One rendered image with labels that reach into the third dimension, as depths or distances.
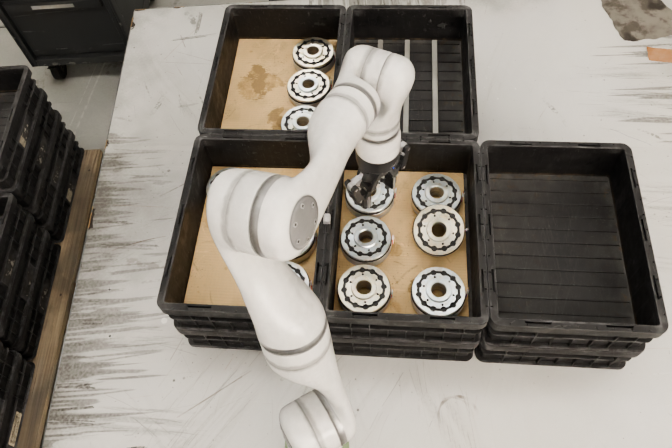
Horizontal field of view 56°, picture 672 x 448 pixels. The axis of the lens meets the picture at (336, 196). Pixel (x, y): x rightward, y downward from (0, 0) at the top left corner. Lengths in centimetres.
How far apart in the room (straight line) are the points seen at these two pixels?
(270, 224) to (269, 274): 13
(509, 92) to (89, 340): 118
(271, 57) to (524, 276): 82
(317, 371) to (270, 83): 90
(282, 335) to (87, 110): 218
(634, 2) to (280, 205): 156
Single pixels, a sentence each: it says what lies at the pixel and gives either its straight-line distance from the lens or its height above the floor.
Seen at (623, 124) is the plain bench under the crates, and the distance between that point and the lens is 174.
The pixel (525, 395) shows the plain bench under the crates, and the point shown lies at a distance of 136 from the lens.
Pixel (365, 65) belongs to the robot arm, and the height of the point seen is 135.
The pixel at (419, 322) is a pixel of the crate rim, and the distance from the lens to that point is 113.
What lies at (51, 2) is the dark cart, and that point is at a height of 45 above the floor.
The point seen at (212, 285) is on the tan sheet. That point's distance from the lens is 131.
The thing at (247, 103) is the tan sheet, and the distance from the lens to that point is 155.
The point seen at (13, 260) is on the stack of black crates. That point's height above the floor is 39.
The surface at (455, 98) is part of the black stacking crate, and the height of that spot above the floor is 83.
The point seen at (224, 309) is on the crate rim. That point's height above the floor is 93.
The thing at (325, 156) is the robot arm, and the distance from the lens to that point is 71.
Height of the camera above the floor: 199
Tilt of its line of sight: 58 degrees down
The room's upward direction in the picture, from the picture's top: 7 degrees counter-clockwise
